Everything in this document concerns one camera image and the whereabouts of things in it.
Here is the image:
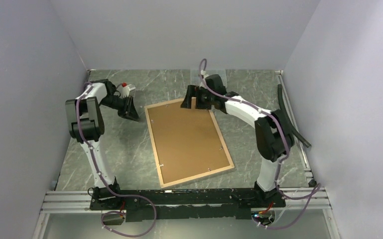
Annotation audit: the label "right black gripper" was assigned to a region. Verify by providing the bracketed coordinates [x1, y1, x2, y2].
[180, 85, 215, 110]

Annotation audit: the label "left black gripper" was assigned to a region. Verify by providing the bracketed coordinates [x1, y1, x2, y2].
[100, 95, 141, 122]

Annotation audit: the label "white wooden picture frame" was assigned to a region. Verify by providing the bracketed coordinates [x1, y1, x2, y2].
[144, 97, 236, 189]

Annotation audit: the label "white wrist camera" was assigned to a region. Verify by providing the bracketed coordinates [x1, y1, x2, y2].
[117, 83, 136, 98]
[199, 70, 209, 79]

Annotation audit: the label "black foam tube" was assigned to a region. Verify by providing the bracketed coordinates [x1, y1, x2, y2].
[277, 84, 312, 148]

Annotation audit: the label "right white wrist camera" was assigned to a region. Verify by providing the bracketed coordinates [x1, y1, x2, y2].
[199, 70, 209, 79]

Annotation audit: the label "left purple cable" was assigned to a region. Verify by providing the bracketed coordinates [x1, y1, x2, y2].
[76, 82, 157, 238]

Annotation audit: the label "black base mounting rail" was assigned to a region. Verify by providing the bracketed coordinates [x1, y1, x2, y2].
[90, 187, 286, 222]

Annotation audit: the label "aluminium extrusion rail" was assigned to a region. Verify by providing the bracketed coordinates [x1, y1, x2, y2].
[40, 191, 98, 214]

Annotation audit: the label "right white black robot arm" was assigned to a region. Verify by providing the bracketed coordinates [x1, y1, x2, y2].
[181, 74, 294, 207]

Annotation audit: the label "clear plastic organizer box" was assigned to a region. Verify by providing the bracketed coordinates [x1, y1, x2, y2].
[189, 69, 228, 87]

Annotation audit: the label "brown backing board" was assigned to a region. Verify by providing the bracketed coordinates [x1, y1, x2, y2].
[148, 101, 232, 185]

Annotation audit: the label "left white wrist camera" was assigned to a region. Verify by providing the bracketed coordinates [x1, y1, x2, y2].
[117, 83, 136, 98]

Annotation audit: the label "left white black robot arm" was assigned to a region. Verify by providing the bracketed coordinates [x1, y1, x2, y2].
[65, 79, 140, 209]

